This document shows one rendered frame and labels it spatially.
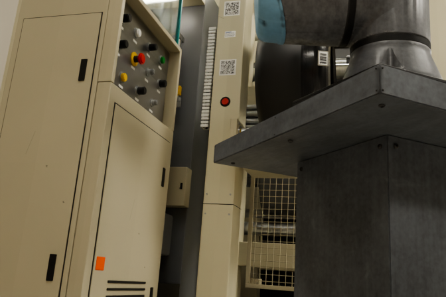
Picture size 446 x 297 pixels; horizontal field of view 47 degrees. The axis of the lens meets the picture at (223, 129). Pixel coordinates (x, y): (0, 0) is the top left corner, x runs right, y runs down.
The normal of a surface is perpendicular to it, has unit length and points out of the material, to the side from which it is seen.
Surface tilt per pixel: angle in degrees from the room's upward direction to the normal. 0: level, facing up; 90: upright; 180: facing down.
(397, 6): 93
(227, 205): 90
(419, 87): 90
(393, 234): 90
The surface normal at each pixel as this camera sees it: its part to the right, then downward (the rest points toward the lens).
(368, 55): -0.66, -0.52
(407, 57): 0.04, -0.55
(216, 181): -0.27, -0.29
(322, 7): -0.05, 0.25
